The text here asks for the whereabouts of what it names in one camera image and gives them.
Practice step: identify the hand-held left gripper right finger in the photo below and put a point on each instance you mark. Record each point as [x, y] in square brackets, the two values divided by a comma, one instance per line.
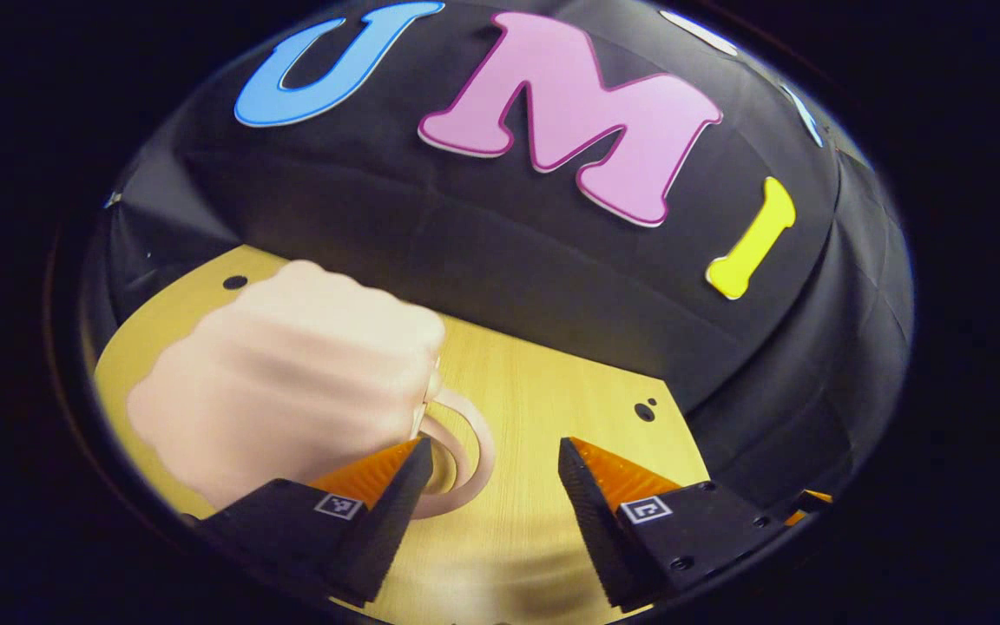
[595, 529]

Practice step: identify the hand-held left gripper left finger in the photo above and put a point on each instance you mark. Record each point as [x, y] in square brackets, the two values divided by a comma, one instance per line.
[391, 529]

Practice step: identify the pink suitcase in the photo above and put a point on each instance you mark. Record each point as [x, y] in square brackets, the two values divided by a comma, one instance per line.
[292, 373]

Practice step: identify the black backdrop cloth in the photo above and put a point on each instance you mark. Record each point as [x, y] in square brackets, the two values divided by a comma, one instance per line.
[465, 226]

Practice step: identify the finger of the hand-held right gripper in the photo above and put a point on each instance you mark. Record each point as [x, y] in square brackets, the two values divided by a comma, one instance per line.
[811, 503]

